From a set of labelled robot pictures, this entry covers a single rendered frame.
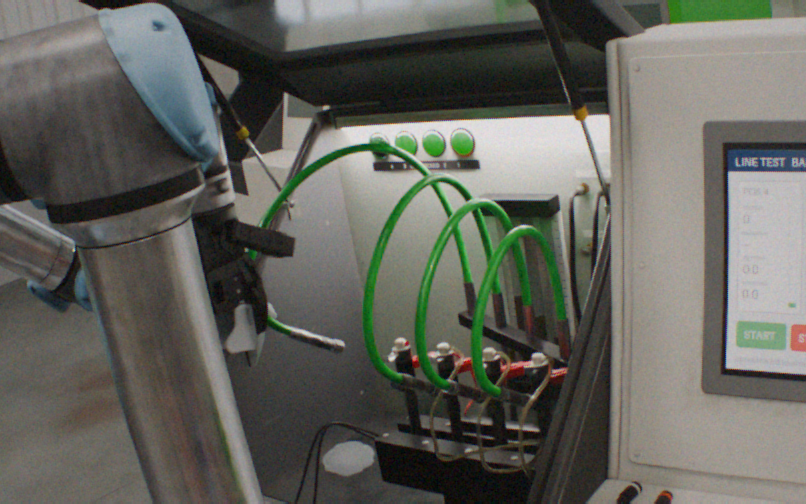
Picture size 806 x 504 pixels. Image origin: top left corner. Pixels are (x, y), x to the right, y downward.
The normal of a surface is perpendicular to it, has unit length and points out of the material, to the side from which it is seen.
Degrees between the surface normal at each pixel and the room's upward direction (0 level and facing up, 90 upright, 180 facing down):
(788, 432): 76
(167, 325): 90
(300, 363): 90
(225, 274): 90
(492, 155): 90
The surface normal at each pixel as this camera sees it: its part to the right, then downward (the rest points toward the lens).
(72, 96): 0.11, 0.17
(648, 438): -0.61, 0.08
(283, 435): 0.79, 0.04
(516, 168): -0.59, 0.32
